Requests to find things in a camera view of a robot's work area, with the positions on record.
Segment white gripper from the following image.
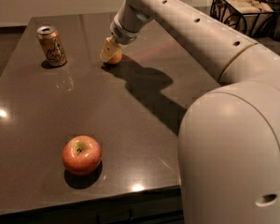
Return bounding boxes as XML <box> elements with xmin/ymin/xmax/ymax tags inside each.
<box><xmin>100</xmin><ymin>15</ymin><xmax>139</xmax><ymax>63</ymax></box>

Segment orange fruit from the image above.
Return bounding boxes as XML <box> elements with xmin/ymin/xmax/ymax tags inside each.
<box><xmin>107</xmin><ymin>49</ymin><xmax>122</xmax><ymax>64</ymax></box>

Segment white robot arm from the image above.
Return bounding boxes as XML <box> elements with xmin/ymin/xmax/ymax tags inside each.
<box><xmin>101</xmin><ymin>0</ymin><xmax>280</xmax><ymax>224</ymax></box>

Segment orange soda can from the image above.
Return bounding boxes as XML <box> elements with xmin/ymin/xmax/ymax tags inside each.
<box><xmin>37</xmin><ymin>25</ymin><xmax>67</xmax><ymax>67</ymax></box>

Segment red apple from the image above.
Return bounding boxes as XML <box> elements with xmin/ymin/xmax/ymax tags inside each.
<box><xmin>63</xmin><ymin>135</ymin><xmax>102</xmax><ymax>175</ymax></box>

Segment white napkins in basket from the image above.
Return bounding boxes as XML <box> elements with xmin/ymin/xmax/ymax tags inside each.
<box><xmin>219</xmin><ymin>0</ymin><xmax>273</xmax><ymax>36</ymax></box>

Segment black wire basket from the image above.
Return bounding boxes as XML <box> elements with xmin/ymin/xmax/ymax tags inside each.
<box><xmin>210</xmin><ymin>0</ymin><xmax>274</xmax><ymax>37</ymax></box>

